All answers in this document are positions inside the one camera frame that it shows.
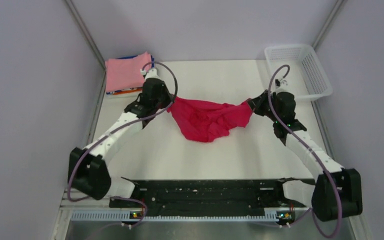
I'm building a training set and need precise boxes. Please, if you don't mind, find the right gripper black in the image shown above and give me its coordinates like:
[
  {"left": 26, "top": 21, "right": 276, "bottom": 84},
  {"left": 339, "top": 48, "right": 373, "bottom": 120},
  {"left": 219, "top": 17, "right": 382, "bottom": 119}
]
[{"left": 247, "top": 89, "right": 281, "bottom": 123}]

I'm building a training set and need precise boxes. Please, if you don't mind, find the crimson red t shirt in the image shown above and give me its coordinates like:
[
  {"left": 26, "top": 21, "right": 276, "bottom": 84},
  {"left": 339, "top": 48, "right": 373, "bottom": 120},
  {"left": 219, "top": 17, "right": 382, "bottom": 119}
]
[{"left": 167, "top": 97, "right": 253, "bottom": 143}]

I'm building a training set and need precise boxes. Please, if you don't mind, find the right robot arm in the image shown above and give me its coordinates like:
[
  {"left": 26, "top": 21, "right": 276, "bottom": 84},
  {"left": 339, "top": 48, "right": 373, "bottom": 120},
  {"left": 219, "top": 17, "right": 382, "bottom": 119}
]
[{"left": 246, "top": 90, "right": 363, "bottom": 222}]

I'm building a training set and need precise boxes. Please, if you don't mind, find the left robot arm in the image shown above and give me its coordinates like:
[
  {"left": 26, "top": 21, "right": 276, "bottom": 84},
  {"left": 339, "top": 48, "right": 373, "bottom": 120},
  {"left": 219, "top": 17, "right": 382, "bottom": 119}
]
[{"left": 67, "top": 77, "right": 174, "bottom": 207}]

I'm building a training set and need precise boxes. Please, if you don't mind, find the white folded t shirt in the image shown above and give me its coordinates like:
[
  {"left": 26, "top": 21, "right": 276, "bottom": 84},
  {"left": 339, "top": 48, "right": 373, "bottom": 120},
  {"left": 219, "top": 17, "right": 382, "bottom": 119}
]
[{"left": 105, "top": 91, "right": 142, "bottom": 98}]

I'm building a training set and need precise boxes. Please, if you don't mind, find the orange folded t shirt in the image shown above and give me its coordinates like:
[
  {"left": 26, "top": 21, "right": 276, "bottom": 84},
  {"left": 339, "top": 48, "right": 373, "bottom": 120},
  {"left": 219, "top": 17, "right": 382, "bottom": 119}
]
[{"left": 111, "top": 87, "right": 142, "bottom": 96}]

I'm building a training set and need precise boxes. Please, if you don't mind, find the blue folded t shirt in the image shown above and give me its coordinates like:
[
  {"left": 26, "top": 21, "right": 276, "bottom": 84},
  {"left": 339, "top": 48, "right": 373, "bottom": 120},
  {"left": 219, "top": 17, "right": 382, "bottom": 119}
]
[{"left": 106, "top": 54, "right": 155, "bottom": 95}]

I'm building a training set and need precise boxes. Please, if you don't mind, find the pink folded t shirt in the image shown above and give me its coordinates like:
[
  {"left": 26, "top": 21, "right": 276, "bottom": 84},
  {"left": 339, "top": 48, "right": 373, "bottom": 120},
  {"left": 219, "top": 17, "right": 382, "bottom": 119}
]
[{"left": 104, "top": 51, "right": 153, "bottom": 93}]

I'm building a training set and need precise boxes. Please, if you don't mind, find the white plastic basket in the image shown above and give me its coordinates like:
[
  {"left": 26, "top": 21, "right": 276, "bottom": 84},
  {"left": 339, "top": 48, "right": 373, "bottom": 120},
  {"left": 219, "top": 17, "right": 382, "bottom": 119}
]
[{"left": 264, "top": 44, "right": 333, "bottom": 102}]

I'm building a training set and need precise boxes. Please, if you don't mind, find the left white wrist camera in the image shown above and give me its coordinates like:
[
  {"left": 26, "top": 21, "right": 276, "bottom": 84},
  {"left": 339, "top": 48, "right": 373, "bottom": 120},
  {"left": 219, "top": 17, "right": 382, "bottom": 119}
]
[{"left": 140, "top": 67, "right": 161, "bottom": 81}]

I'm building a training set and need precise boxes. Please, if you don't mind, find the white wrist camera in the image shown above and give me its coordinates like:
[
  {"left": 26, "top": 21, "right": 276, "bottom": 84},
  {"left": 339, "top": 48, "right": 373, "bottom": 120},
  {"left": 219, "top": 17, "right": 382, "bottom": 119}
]
[
  {"left": 140, "top": 67, "right": 161, "bottom": 81},
  {"left": 274, "top": 78, "right": 289, "bottom": 94}
]

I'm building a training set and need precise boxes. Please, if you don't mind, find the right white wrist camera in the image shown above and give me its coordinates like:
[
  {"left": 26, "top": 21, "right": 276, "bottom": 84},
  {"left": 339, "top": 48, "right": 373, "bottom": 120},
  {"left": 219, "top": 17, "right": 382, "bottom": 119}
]
[{"left": 274, "top": 78, "right": 289, "bottom": 94}]

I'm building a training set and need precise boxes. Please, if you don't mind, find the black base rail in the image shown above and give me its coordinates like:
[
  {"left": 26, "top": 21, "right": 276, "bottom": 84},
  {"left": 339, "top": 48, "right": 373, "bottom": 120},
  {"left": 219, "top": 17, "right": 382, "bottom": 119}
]
[{"left": 109, "top": 179, "right": 304, "bottom": 217}]

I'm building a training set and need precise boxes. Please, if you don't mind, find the white cable duct strip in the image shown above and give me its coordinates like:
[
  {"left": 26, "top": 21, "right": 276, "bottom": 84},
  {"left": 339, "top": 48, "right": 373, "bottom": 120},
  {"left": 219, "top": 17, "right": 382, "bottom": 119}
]
[{"left": 70, "top": 210, "right": 292, "bottom": 223}]

